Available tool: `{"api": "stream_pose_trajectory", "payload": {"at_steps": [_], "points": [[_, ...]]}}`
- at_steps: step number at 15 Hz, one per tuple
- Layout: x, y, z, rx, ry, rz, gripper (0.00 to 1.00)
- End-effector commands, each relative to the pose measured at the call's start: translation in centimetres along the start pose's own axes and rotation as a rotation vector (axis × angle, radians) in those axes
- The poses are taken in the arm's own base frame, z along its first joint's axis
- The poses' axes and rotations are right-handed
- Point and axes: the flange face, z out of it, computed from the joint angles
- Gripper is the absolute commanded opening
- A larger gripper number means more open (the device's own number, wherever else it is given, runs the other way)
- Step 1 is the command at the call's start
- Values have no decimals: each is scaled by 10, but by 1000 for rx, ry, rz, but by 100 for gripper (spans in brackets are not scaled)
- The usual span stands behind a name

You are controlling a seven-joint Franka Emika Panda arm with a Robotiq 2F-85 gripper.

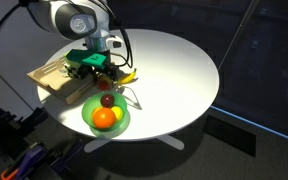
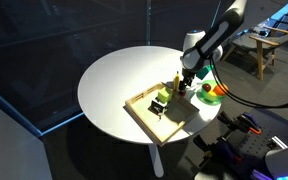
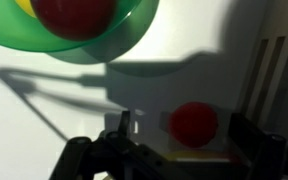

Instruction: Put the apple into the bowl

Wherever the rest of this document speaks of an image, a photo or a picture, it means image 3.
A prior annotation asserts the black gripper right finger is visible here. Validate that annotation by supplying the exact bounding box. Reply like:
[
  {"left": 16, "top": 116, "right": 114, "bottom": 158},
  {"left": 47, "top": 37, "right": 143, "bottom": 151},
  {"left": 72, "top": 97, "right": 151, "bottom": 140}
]
[{"left": 228, "top": 112, "right": 268, "bottom": 159}]

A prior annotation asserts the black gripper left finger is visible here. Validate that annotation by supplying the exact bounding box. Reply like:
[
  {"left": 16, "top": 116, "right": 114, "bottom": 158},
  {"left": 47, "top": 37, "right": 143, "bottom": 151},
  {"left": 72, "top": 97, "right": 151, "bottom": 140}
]
[{"left": 117, "top": 110, "right": 132, "bottom": 138}]

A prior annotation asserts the green translucent plastic bowl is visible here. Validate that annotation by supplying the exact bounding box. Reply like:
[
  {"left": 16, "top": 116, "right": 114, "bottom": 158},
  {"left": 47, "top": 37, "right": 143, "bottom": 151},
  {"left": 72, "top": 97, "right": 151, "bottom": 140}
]
[{"left": 0, "top": 0, "right": 161, "bottom": 65}]

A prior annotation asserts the slatted wooden tray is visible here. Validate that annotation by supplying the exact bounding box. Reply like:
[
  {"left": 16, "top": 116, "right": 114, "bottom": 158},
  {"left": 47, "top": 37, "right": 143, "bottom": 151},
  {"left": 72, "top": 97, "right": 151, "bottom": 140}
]
[{"left": 235, "top": 0, "right": 288, "bottom": 146}]

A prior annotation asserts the yellow lemon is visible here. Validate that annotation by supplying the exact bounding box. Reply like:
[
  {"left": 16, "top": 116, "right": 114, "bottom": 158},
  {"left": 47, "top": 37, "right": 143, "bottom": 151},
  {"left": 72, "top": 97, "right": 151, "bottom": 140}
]
[{"left": 14, "top": 0, "right": 38, "bottom": 18}]

